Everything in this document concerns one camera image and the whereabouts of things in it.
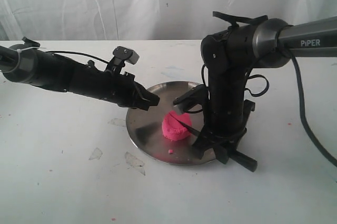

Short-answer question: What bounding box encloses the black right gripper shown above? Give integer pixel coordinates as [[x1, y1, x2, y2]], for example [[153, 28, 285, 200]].
[[192, 82, 249, 165]]

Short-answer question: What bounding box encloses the pink play dough lump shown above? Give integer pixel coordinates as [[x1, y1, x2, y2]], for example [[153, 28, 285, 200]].
[[162, 110, 192, 141]]

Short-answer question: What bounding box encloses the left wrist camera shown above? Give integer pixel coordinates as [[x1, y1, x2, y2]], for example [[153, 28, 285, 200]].
[[105, 46, 139, 75]]

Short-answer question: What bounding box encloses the black knife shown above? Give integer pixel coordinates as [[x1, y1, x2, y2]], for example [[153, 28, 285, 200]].
[[179, 121, 257, 172]]

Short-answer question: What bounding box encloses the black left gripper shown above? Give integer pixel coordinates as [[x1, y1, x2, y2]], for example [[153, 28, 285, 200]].
[[68, 65, 160, 111]]

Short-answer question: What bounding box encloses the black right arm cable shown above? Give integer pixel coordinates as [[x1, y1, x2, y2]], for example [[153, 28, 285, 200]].
[[189, 47, 337, 168]]

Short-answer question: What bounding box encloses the round steel plate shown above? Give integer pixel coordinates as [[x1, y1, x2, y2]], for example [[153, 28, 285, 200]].
[[126, 81, 215, 166]]

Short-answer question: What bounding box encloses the white plastic backdrop sheet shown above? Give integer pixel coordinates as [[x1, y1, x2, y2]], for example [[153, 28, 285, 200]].
[[1, 0, 336, 40]]

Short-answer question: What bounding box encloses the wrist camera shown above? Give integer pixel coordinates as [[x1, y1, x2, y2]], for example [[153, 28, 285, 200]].
[[173, 84, 207, 115], [105, 46, 139, 75]]

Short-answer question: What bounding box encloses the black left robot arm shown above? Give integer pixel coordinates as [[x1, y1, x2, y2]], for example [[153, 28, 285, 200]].
[[1, 37, 160, 110]]

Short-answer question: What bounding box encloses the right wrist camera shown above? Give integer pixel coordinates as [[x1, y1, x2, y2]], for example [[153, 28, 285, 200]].
[[173, 84, 207, 115]]

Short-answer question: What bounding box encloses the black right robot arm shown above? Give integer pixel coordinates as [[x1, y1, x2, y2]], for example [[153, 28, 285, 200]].
[[192, 12, 336, 171]]

